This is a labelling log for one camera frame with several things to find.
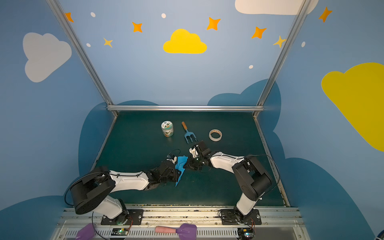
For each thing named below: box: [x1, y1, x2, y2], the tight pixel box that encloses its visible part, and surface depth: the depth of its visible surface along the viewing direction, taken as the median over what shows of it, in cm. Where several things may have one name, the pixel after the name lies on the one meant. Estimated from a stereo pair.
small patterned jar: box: [161, 120, 174, 137], surface depth 106 cm
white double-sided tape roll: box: [209, 129, 223, 142], surface depth 109 cm
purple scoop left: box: [75, 223, 95, 240], surface depth 72 cm
